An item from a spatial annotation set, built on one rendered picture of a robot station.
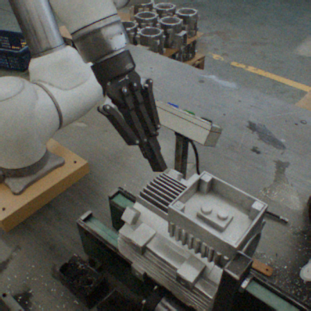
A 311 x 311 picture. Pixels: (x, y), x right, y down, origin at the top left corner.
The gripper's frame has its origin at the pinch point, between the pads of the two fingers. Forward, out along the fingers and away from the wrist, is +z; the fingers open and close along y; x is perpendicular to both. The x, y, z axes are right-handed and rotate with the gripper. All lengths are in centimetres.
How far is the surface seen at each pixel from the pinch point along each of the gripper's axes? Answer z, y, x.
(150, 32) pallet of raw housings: -16, 157, 145
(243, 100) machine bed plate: 19, 75, 29
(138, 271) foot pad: 15.4, -15.7, -2.0
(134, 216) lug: 4.8, -12.5, -4.3
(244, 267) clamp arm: 1.5, -19.5, -31.4
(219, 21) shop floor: 8, 337, 207
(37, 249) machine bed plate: 15.6, -20.4, 34.1
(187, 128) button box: 2.3, 16.1, 4.8
